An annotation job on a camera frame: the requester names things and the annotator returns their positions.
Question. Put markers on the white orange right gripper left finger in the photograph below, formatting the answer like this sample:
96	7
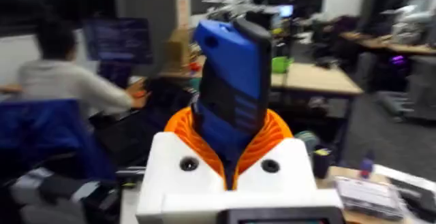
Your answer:
177	169

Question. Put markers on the white orange right gripper right finger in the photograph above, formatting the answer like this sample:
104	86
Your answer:
282	169

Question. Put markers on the blue electric screwdriver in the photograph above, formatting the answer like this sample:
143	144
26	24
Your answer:
233	84

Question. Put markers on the black cup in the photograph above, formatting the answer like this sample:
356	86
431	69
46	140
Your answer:
321	162

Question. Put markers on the small blue bottle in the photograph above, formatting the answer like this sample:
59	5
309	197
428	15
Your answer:
366	165

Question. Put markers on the clear plastic parts box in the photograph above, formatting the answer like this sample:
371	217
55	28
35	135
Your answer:
369	196

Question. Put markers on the pale wooden desk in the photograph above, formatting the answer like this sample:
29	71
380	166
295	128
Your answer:
313	79

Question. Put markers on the green plastic tub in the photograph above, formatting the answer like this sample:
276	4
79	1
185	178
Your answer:
280	64

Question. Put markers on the blue office chair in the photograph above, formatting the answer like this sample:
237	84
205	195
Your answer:
51	135

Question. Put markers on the computer monitor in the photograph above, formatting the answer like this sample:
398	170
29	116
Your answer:
117	40

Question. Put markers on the person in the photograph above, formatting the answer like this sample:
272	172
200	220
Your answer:
64	71

